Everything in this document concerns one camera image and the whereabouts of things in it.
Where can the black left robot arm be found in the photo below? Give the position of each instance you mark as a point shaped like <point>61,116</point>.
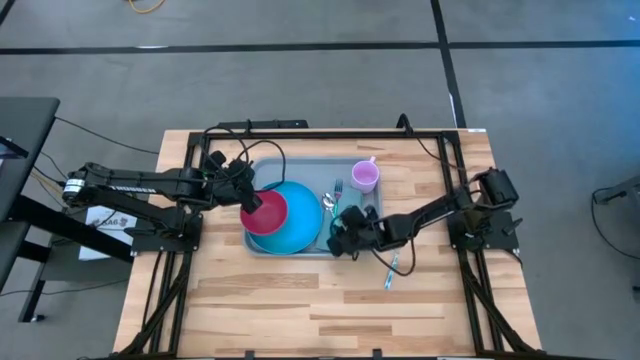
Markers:
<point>135,190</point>

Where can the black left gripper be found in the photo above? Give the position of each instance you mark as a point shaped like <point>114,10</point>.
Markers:
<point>232,180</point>

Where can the magenta bowl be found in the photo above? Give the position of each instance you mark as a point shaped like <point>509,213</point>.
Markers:
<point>267,217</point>

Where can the grey plastic tray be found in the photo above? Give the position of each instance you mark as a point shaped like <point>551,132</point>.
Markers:
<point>310,170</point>

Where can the lilac plastic mug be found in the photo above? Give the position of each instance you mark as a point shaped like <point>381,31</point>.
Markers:
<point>365,175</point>

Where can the black desk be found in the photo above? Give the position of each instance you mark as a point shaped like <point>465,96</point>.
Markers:
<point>22,145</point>

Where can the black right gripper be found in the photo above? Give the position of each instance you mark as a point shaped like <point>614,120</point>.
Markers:
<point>362,227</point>

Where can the black metal table frame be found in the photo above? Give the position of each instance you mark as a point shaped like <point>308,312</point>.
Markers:
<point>320,135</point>

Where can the black stand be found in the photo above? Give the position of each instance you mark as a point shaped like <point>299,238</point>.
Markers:
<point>620,190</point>

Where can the white paper sheet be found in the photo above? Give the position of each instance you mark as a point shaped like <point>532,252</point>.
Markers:
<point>102,235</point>

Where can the black power strip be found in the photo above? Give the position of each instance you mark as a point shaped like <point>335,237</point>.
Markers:
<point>262,124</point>

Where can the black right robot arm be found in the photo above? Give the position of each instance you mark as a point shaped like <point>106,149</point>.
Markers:
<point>450,207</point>

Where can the blue round plate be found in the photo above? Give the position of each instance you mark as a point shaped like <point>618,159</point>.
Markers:
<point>302,220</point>

